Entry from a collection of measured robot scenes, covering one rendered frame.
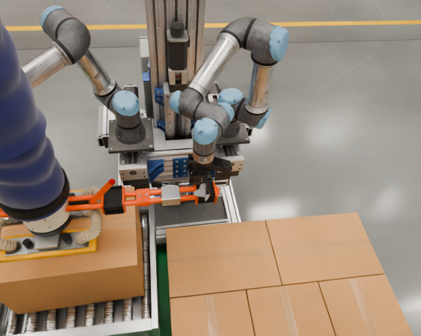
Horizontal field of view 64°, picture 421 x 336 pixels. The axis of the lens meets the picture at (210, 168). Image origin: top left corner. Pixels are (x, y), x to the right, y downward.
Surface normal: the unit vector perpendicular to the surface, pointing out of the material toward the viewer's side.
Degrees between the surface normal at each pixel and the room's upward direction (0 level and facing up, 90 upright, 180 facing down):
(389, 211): 0
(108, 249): 0
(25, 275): 0
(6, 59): 72
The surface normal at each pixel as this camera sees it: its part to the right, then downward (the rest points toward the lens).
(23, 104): 0.98, 0.10
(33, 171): 0.81, 0.22
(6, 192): -0.01, 0.62
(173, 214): 0.07, -0.62
